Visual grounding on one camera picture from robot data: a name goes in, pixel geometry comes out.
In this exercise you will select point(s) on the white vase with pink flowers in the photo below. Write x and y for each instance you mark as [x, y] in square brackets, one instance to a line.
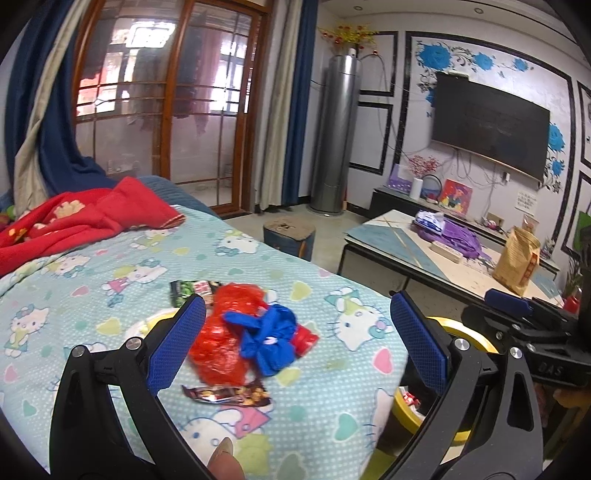
[418, 189]

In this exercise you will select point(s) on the grey tower air conditioner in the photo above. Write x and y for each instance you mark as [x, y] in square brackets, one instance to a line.
[334, 138]

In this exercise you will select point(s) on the brown paper bag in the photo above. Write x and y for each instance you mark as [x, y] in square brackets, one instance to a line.
[512, 263]

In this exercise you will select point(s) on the black television cabinet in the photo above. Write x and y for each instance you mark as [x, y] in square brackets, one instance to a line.
[388, 201]

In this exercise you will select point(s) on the person's left hand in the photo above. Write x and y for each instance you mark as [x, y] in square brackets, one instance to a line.
[226, 466]

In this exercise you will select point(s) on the red white candy wrapper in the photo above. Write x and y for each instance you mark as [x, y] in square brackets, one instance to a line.
[410, 399]

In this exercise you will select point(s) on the colourful picture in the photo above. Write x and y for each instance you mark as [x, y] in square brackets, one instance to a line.
[455, 196]

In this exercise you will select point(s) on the red floral blanket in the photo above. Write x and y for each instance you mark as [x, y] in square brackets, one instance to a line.
[69, 221]

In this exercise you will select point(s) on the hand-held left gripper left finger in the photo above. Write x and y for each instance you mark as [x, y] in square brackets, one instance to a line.
[178, 341]

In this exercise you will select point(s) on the white paper note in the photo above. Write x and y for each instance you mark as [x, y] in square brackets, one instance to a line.
[526, 201]

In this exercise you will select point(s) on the person's right hand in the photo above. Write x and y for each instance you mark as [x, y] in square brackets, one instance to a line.
[569, 399]

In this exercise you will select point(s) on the blue curtain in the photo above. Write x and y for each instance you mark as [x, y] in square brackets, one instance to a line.
[298, 115]
[64, 152]

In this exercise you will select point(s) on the beige curtain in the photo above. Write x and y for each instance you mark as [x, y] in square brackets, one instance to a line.
[32, 161]
[277, 138]

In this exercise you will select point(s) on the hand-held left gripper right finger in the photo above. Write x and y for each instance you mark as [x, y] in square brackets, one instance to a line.
[420, 341]

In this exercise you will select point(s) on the purple bag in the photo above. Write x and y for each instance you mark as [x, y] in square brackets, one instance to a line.
[457, 235]

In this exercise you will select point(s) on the black wall television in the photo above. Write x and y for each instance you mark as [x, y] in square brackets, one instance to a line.
[489, 124]

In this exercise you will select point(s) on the round blue ornament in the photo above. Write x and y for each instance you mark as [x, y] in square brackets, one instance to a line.
[434, 189]

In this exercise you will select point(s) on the brown snack wrapper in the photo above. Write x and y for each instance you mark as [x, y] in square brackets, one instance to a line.
[231, 394]

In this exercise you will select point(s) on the purple card box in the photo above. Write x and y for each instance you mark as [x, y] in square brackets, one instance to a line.
[399, 182]

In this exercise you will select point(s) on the dark green snack wrapper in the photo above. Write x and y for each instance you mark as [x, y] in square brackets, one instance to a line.
[184, 290]

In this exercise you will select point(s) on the blue white tissue pack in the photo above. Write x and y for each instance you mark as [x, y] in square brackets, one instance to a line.
[428, 220]

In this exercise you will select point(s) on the yellow red artificial flowers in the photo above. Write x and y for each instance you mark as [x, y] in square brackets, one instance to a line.
[346, 33]

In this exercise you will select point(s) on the red plastic bag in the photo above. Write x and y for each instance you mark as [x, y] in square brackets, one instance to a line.
[217, 341]

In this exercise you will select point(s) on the wooden glass sliding door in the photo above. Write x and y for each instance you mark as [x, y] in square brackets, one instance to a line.
[166, 92]

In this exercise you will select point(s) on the plush toy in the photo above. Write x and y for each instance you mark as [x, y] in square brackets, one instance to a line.
[7, 211]

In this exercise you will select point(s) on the marble top coffee table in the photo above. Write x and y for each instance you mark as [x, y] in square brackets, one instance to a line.
[383, 235]

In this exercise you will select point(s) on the white power strip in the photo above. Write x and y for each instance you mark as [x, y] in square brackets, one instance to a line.
[445, 251]

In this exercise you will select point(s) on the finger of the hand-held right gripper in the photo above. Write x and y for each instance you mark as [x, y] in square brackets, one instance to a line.
[489, 323]
[508, 302]

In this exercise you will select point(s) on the blue plastic bag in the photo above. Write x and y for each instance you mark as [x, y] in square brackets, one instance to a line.
[270, 341]

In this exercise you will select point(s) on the black bin with yellow rim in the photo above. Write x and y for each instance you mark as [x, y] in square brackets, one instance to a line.
[461, 328]

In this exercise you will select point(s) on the potted plant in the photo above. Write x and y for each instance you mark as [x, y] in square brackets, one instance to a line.
[572, 295]

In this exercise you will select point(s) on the low square stool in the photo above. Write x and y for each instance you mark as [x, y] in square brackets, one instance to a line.
[288, 240]

